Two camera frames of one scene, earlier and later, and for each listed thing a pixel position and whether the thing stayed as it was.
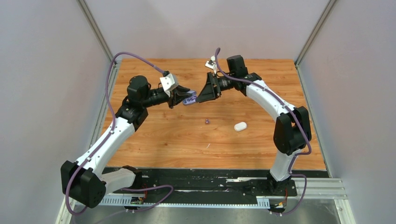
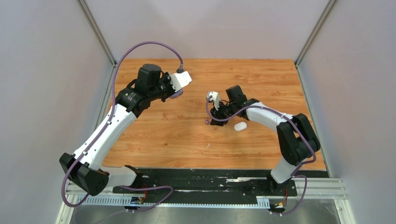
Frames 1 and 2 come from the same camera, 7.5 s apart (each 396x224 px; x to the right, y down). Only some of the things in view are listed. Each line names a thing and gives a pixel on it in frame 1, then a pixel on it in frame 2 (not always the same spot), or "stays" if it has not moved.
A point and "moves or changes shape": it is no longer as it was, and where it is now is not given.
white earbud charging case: [240, 126] stays
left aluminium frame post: [97, 31] stays
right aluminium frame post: [329, 7] stays
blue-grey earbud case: [190, 99] moves or changes shape
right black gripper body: [223, 83] → [225, 111]
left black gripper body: [173, 94] → [164, 90]
